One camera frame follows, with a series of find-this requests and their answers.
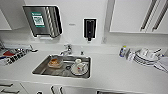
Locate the chrome faucet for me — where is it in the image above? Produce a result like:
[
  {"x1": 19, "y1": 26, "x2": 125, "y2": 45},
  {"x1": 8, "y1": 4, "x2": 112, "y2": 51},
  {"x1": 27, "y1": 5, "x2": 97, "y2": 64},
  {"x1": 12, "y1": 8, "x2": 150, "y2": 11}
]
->
[{"x1": 59, "y1": 43, "x2": 74, "y2": 57}]

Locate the black soap dispenser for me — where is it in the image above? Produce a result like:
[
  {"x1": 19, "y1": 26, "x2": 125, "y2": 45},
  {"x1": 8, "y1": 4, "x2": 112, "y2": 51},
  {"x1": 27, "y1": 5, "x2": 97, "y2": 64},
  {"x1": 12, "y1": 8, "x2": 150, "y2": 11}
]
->
[{"x1": 82, "y1": 17, "x2": 98, "y2": 43}]

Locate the blue dish soap bottle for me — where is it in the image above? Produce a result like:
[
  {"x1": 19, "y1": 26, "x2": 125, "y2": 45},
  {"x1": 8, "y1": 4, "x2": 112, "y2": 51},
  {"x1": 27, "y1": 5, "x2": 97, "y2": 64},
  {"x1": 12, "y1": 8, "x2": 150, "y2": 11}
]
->
[{"x1": 119, "y1": 45, "x2": 128, "y2": 58}]

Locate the white container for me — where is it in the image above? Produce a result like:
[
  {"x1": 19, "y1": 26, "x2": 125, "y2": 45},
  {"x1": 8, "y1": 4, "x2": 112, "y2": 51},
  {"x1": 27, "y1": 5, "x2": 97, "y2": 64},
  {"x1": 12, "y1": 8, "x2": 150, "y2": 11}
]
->
[{"x1": 126, "y1": 49, "x2": 136, "y2": 62}]

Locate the steel sink basin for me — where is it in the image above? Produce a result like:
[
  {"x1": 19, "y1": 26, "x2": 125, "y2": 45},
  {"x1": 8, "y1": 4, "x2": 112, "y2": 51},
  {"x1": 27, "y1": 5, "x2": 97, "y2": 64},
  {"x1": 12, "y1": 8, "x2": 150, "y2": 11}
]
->
[{"x1": 31, "y1": 54, "x2": 92, "y2": 80}]

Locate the grey paper towel dispenser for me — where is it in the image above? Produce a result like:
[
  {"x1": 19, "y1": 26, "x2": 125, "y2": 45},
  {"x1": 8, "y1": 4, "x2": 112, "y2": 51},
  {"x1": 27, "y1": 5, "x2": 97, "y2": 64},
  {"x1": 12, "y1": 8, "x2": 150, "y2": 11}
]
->
[{"x1": 22, "y1": 5, "x2": 63, "y2": 38}]

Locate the black utensil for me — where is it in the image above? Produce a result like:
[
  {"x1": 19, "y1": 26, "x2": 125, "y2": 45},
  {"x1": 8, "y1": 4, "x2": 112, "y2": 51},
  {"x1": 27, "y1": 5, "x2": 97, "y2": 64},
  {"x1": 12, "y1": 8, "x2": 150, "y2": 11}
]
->
[{"x1": 28, "y1": 44, "x2": 39, "y2": 53}]

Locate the white two-door sink cabinet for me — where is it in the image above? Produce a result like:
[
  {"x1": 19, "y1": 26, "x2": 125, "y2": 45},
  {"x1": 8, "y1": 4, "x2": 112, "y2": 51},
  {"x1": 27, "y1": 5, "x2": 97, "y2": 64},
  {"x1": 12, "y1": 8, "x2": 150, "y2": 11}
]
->
[{"x1": 19, "y1": 82, "x2": 98, "y2": 94}]

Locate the stack of white dishes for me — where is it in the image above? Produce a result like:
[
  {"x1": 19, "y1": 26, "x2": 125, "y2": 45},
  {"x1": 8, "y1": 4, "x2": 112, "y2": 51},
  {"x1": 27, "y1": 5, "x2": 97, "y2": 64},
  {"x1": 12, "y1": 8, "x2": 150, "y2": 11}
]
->
[{"x1": 133, "y1": 47, "x2": 164, "y2": 66}]

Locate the white cloth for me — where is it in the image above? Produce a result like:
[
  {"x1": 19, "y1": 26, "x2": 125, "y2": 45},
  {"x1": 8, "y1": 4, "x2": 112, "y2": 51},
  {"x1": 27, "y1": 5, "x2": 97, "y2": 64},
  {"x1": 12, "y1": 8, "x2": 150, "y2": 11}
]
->
[{"x1": 154, "y1": 56, "x2": 168, "y2": 73}]

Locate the white drawer stack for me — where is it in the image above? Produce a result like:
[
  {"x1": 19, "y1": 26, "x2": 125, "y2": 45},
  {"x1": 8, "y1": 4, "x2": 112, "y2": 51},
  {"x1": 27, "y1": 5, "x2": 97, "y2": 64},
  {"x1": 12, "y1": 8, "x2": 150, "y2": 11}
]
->
[{"x1": 0, "y1": 81, "x2": 22, "y2": 94}]

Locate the white wall outlet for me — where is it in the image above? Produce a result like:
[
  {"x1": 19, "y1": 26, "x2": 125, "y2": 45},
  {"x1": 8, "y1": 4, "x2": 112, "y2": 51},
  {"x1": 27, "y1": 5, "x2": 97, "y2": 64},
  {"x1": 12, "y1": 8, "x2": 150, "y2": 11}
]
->
[{"x1": 101, "y1": 35, "x2": 108, "y2": 44}]

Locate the small wall label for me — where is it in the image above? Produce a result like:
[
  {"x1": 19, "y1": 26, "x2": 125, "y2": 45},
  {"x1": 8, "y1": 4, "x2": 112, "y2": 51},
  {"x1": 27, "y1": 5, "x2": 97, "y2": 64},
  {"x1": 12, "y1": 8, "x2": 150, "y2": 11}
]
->
[{"x1": 68, "y1": 22, "x2": 76, "y2": 27}]

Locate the white wall cabinet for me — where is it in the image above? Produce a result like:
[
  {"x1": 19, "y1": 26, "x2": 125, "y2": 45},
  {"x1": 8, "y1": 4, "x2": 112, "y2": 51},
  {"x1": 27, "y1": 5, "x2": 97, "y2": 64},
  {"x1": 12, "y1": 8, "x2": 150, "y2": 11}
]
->
[
  {"x1": 109, "y1": 0, "x2": 168, "y2": 34},
  {"x1": 0, "y1": 8, "x2": 13, "y2": 32}
]

